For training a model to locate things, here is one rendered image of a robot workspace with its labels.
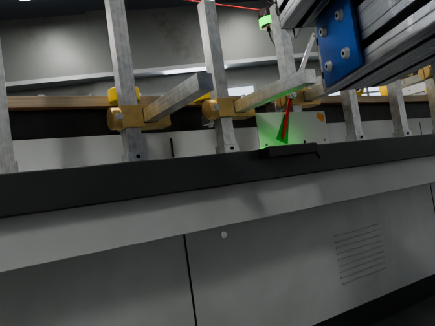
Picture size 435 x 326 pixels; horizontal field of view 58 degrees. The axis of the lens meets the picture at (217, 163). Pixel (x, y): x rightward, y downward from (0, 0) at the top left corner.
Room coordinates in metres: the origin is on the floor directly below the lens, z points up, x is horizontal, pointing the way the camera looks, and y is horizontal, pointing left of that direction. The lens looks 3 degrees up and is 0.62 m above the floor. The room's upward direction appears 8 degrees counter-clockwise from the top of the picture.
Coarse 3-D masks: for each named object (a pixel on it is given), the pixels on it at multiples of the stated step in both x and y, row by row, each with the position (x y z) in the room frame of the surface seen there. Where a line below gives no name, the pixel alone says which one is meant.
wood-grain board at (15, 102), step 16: (16, 96) 0.92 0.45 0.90; (32, 96) 0.94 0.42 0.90; (48, 96) 0.95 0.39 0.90; (64, 96) 0.97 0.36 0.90; (80, 96) 0.99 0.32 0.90; (96, 96) 1.02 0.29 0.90; (144, 96) 1.09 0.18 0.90; (160, 96) 1.11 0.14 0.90; (336, 96) 1.49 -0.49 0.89; (368, 96) 1.59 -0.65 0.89; (384, 96) 1.64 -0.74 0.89; (416, 96) 1.77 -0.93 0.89
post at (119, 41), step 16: (112, 0) 0.86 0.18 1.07; (112, 16) 0.86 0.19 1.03; (112, 32) 0.86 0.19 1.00; (112, 48) 0.88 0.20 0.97; (128, 48) 0.87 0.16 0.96; (128, 64) 0.87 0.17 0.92; (128, 80) 0.87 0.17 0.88; (128, 96) 0.87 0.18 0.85; (128, 128) 0.86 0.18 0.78; (128, 144) 0.86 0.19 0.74
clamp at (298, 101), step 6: (300, 90) 1.13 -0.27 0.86; (300, 96) 1.13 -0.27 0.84; (276, 102) 1.13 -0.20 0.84; (282, 102) 1.11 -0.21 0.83; (294, 102) 1.11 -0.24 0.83; (300, 102) 1.13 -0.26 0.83; (306, 102) 1.14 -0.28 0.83; (312, 102) 1.15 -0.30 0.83; (318, 102) 1.16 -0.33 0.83; (282, 108) 1.15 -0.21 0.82
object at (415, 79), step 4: (412, 76) 1.62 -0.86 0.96; (416, 76) 1.61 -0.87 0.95; (400, 80) 1.67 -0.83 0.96; (404, 80) 1.66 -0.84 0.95; (408, 80) 1.64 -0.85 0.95; (412, 80) 1.63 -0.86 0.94; (416, 80) 1.61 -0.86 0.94; (420, 80) 1.60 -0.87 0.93; (424, 80) 1.60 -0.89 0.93; (404, 84) 1.66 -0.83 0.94; (408, 84) 1.64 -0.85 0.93; (412, 84) 1.65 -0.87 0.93
